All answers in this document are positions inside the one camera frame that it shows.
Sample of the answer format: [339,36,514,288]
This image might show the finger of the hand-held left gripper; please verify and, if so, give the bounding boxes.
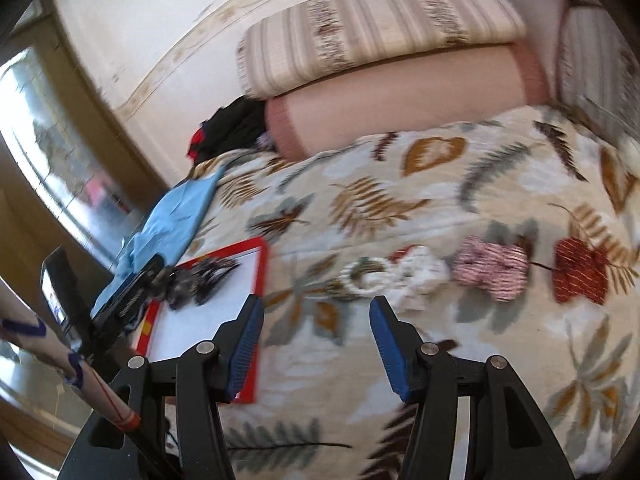
[90,254,173,333]

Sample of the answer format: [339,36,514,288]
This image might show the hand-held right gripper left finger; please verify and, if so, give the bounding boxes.
[57,294,264,480]

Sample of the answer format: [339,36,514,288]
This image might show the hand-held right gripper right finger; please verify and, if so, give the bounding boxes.
[369,296,576,480]

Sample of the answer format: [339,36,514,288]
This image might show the grey organza scrunchie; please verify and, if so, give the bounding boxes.
[165,267,202,309]

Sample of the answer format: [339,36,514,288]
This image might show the red-framed white tray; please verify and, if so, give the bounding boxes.
[135,236,271,405]

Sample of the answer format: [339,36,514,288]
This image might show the white pearl bracelet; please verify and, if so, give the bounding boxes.
[342,256,389,295]

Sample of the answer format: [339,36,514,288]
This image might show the black rhinestone hair claw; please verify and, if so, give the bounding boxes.
[192,255,244,306]

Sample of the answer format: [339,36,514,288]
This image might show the white scrunchie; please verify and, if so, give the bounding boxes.
[387,245,451,311]

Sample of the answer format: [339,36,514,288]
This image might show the pink plaid scrunchie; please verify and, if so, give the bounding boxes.
[452,235,531,303]

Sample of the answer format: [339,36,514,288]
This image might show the red dotted scrunchie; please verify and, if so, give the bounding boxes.
[552,237,611,306]

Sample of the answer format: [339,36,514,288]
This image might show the light blue cloth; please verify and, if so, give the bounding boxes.
[92,165,226,316]

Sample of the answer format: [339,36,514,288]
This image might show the patterned glass door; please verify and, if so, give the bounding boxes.
[0,47,151,271]

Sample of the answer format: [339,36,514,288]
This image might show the leaf-print blanket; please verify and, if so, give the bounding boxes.
[135,105,640,480]

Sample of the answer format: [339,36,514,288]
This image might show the red cloth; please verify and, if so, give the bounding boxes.
[187,127,208,158]

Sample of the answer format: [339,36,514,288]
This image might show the black cloth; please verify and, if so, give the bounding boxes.
[192,95,268,166]

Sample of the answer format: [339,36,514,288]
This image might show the pink bolster pillow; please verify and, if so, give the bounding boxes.
[264,40,551,161]

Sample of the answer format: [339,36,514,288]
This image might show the long striped floral pillow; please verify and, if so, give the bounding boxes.
[236,0,528,101]

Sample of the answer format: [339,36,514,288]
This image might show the small striped pillow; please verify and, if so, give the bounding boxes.
[555,5,640,146]

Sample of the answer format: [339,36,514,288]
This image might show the wooden door frame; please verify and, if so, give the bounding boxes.
[0,0,171,466]

